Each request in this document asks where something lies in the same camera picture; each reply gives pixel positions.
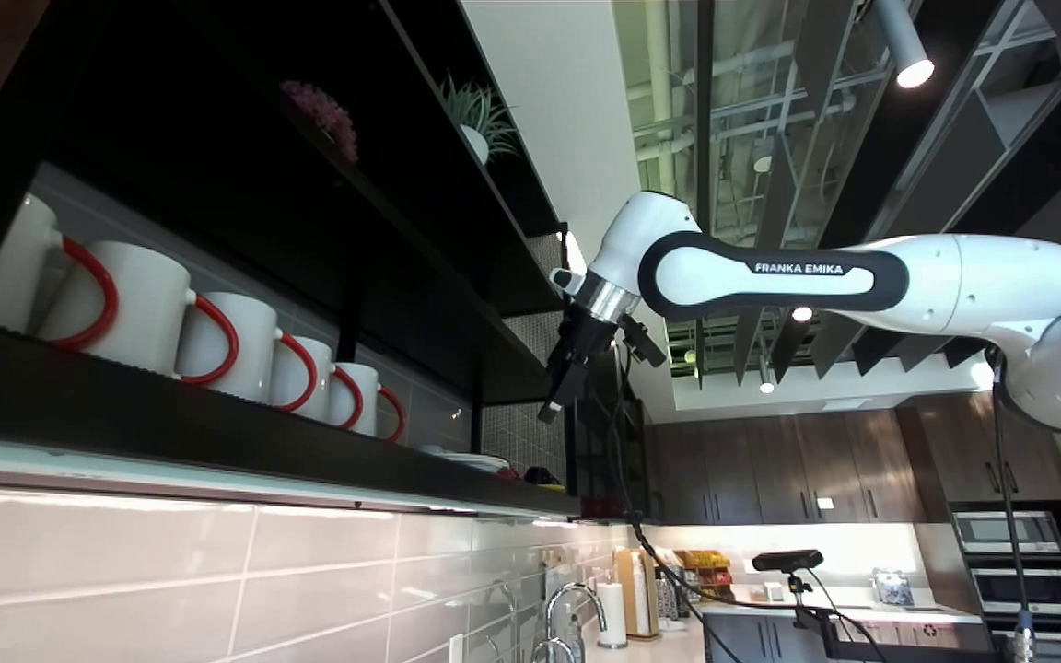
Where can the tan wooden block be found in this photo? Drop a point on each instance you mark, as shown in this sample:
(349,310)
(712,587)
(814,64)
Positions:
(639,595)

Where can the kitchen island counter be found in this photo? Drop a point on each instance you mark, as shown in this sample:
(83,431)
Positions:
(900,631)

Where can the small ceiling spotlight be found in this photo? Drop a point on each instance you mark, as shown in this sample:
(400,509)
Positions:
(802,314)

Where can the black wall shelf unit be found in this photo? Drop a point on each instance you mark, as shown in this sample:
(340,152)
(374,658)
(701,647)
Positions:
(184,124)

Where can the white ceramic plate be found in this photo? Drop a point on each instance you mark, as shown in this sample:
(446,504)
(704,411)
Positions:
(481,460)

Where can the black camera on tripod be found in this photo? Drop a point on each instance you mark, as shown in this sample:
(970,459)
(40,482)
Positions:
(790,562)

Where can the clear glass item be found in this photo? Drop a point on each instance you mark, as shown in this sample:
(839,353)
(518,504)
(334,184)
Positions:
(893,587)

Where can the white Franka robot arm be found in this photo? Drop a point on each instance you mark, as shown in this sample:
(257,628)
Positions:
(984,281)

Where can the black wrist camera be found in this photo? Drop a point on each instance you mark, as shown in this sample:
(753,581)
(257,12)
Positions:
(643,345)

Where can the built-in oven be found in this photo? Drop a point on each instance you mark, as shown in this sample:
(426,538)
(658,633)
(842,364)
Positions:
(1028,589)

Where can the green plant white pot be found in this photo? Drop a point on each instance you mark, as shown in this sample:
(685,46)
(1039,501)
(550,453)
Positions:
(476,129)

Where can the under-shelf light strip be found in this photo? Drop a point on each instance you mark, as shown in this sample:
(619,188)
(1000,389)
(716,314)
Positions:
(184,481)

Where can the yellow fruit bunch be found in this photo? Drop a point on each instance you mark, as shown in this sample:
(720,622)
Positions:
(704,568)

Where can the plain white cup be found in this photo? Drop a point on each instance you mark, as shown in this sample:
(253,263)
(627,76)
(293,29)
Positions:
(15,271)

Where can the chrome kitchen faucet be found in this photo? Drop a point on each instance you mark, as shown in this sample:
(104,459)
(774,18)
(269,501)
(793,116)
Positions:
(553,596)

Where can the built-in microwave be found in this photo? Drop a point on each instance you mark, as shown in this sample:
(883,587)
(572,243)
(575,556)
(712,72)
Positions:
(1007,531)

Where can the large ceiling spotlight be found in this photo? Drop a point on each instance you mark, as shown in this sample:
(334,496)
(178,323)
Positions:
(905,48)

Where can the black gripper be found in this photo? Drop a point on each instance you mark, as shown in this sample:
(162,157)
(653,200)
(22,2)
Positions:
(591,348)

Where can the white paper towel roll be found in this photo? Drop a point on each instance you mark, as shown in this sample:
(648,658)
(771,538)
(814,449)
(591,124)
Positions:
(613,611)

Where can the small black object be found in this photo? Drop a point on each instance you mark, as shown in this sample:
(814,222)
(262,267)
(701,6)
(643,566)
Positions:
(539,471)

